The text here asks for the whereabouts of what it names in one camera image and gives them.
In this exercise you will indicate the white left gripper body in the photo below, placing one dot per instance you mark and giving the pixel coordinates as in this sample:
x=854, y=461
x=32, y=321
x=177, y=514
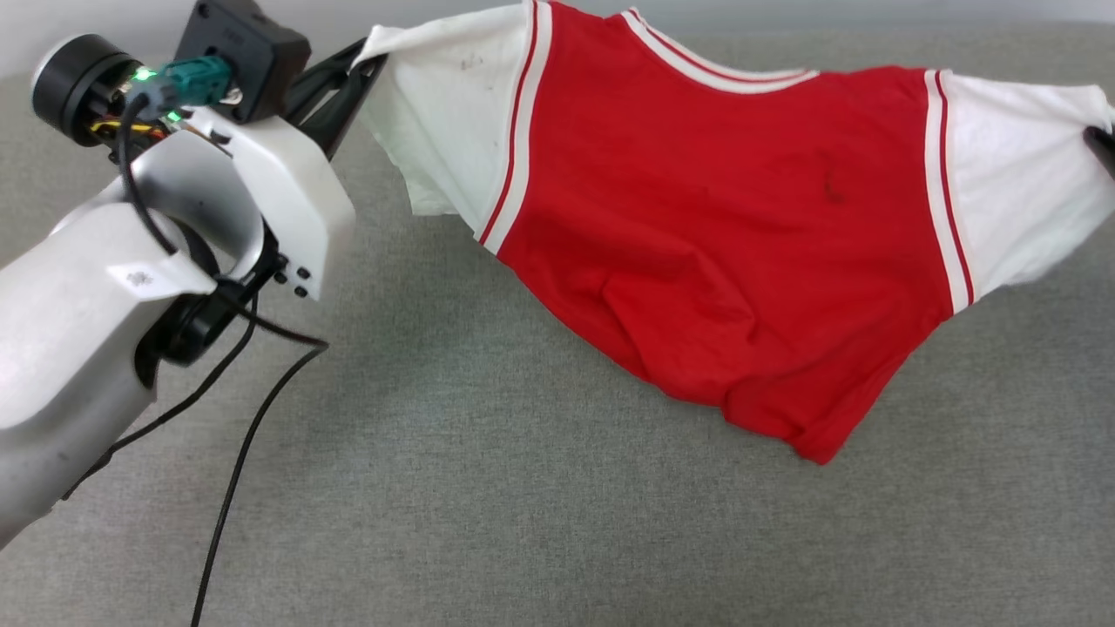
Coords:
x=287, y=192

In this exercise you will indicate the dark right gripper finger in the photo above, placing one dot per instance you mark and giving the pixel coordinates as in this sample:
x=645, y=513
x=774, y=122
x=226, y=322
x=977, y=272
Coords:
x=1106, y=148

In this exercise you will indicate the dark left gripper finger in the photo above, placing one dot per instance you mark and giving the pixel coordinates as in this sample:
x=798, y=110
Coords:
x=322, y=78
x=344, y=109

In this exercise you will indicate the red and white T-shirt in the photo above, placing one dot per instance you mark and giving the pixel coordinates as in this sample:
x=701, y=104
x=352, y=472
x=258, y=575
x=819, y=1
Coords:
x=697, y=218

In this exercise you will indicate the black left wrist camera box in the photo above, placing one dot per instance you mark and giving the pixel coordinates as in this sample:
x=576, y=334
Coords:
x=244, y=52

